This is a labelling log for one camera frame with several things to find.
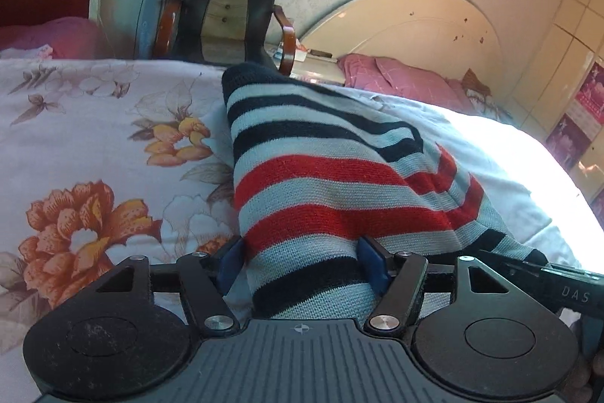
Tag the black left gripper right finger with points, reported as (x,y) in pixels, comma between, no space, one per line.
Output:
(465,326)

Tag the pink wall poster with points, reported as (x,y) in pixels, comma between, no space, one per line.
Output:
(581,122)

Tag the black leather armchair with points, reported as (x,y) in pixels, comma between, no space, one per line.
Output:
(226,33)

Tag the floral pink bed quilt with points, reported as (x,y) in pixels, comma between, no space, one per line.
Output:
(105,159)

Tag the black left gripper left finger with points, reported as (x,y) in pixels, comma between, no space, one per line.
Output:
(134,328)

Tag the cream wardrobe cabinet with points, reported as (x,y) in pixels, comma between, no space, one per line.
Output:
(573,43)

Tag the person's right hand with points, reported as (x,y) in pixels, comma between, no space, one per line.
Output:
(577,388)

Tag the striped knit sweater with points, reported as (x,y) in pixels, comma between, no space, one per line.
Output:
(316,169)

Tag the cream arched headboard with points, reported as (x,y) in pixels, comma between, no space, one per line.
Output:
(449,37)

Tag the dark pink pillow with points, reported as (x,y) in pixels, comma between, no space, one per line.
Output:
(69,37)

